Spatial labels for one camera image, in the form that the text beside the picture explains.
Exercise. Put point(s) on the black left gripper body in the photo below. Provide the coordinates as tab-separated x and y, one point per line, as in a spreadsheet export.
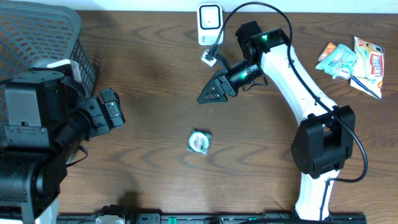
101	112

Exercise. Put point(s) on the orange white tissue pack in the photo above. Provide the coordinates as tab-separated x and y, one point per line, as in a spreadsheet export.
327	51

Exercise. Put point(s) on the grey plastic mesh basket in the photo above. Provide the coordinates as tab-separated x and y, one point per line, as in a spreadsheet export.
32	36

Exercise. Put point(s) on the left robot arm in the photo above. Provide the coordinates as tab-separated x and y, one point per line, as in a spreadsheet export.
34	162

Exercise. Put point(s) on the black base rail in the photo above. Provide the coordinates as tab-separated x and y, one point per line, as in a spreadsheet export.
119	214

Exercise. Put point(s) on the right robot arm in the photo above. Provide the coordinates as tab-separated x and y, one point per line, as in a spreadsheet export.
321	145

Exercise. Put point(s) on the white blue snack bag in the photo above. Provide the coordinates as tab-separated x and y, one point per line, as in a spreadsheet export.
368	71

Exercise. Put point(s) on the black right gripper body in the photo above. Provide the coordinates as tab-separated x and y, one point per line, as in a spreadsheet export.
233	77

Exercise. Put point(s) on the teal snack packet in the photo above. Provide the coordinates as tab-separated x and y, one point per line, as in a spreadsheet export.
342	56

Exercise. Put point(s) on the green white tissue pack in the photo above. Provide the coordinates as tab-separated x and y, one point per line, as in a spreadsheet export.
345	73

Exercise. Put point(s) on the white barcode scanner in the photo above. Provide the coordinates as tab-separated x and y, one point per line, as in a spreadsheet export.
209	22

